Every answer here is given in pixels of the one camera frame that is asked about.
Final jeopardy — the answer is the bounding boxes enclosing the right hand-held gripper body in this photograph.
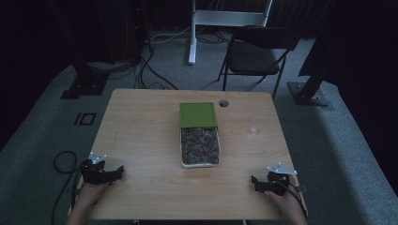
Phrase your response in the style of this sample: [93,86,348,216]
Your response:
[262,161,299,197]

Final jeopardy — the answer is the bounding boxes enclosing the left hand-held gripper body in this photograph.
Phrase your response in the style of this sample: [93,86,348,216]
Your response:
[79,151,111,186]

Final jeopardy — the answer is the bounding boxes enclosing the person's left hand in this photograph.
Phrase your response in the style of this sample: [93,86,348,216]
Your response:
[74,182,111,208]

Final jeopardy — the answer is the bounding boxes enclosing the person's right hand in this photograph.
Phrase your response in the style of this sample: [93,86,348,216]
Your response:
[263,174,303,217]

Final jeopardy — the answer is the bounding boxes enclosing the white drawer tray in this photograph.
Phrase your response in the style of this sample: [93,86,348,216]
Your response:
[179,126,222,169]

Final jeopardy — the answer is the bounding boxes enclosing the pile of dark small packets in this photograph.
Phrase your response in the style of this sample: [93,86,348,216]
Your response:
[181,127,220,166]

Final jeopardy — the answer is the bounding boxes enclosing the green drawer box sleeve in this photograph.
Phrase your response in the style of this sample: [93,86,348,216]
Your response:
[178,101,219,129]

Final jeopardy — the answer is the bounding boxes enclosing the black metal stand with base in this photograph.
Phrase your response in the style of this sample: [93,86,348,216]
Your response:
[46,0,111,100]
[287,29,332,109]

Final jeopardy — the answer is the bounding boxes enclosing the black folding chair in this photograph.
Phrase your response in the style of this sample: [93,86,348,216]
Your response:
[217,25,300,99]

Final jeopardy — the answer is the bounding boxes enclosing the black equipment tower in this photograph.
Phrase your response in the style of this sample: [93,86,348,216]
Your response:
[115,0,149,62]

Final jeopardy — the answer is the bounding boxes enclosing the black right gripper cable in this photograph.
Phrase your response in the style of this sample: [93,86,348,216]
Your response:
[278,178,309,218]

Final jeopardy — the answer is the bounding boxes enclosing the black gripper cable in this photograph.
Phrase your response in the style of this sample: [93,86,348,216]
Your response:
[278,178,309,218]
[51,150,83,225]

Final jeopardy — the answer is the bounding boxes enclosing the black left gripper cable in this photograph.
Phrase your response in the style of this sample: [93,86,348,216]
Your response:
[51,150,83,225]

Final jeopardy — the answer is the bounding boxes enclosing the black floor cables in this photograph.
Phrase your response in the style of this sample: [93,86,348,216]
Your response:
[87,31,180,92]

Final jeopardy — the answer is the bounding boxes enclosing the white floor cable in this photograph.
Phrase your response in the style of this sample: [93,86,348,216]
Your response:
[149,25,192,45]

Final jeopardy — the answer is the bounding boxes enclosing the white metal stand frame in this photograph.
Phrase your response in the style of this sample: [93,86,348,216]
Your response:
[188,0,274,66]

